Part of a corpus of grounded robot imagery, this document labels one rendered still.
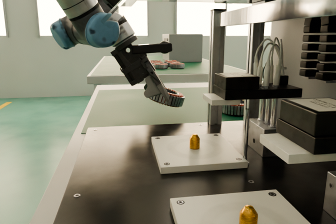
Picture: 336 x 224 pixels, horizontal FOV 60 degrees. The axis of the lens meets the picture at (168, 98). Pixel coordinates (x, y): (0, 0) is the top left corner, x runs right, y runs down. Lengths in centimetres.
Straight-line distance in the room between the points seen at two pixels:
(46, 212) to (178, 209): 19
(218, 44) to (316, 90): 24
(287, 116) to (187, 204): 16
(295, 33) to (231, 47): 464
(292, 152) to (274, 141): 3
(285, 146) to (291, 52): 43
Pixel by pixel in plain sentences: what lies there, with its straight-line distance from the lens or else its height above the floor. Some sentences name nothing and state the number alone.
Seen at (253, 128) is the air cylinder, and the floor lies 81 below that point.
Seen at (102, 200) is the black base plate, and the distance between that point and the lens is 43.
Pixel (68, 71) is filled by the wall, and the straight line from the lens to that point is 510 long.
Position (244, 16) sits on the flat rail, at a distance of 57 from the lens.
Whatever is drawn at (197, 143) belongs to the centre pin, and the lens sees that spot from 55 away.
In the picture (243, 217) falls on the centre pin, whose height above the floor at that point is 80.
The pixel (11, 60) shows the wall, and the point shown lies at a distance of 530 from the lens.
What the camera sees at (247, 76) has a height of 92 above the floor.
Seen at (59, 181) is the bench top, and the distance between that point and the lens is 55.
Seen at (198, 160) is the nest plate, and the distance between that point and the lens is 51.
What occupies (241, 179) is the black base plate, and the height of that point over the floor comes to 77.
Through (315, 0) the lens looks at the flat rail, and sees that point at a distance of 40.
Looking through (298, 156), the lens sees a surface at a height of 88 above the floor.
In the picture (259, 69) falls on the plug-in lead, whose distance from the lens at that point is 57.
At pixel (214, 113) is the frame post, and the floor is 80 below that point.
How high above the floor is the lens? 99
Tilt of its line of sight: 12 degrees down
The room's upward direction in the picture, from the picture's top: straight up
